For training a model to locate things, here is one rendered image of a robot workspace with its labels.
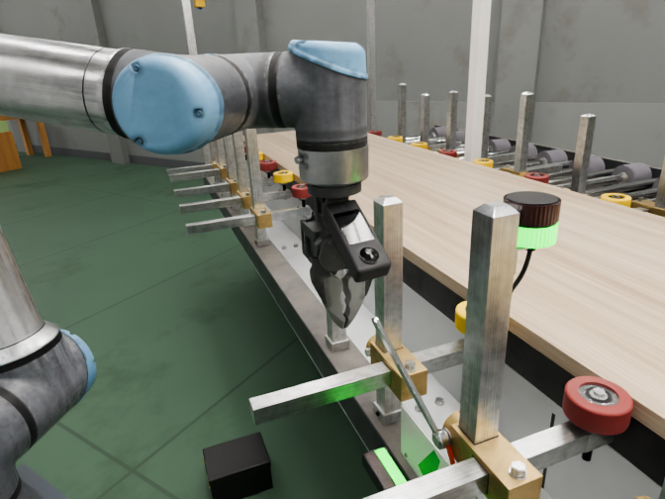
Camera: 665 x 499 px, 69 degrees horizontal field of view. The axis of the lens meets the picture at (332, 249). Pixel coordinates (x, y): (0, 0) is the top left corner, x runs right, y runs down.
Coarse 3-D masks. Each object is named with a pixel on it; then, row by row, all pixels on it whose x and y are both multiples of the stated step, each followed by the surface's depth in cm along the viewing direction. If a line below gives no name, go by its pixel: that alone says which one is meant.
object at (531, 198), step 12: (516, 192) 55; (528, 192) 55; (540, 192) 55; (528, 204) 51; (540, 204) 51; (528, 228) 52; (540, 228) 52; (516, 252) 53; (528, 252) 56; (516, 264) 53
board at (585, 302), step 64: (384, 192) 162; (448, 192) 158; (512, 192) 155; (576, 192) 151; (448, 256) 109; (576, 256) 106; (640, 256) 104; (512, 320) 84; (576, 320) 82; (640, 320) 81; (640, 384) 66
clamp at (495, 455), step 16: (464, 448) 62; (480, 448) 61; (496, 448) 60; (512, 448) 60; (480, 464) 59; (496, 464) 58; (528, 464) 58; (496, 480) 57; (512, 480) 56; (528, 480) 56; (496, 496) 57; (512, 496) 55; (528, 496) 57
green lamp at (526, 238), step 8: (520, 232) 52; (528, 232) 52; (536, 232) 52; (544, 232) 52; (552, 232) 52; (520, 240) 53; (528, 240) 52; (536, 240) 52; (544, 240) 52; (552, 240) 53; (528, 248) 52; (536, 248) 52
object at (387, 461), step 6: (378, 450) 83; (384, 450) 83; (378, 456) 82; (384, 456) 82; (384, 462) 81; (390, 462) 80; (390, 468) 79; (396, 468) 79; (390, 474) 78; (396, 474) 78; (396, 480) 77; (402, 480) 77
